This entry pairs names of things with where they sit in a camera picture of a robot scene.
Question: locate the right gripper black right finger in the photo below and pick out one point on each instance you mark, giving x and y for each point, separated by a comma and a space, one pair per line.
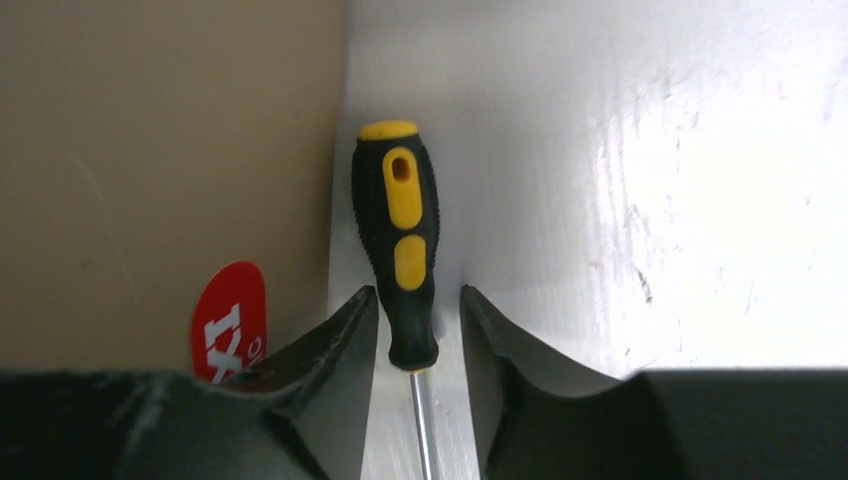
538, 414

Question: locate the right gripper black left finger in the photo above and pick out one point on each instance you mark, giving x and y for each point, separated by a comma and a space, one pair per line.
301, 413

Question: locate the black yellow screwdriver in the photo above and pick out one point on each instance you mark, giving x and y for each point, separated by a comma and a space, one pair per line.
396, 208

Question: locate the tan plastic toolbox with lid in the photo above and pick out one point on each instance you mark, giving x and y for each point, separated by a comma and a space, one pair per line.
145, 145

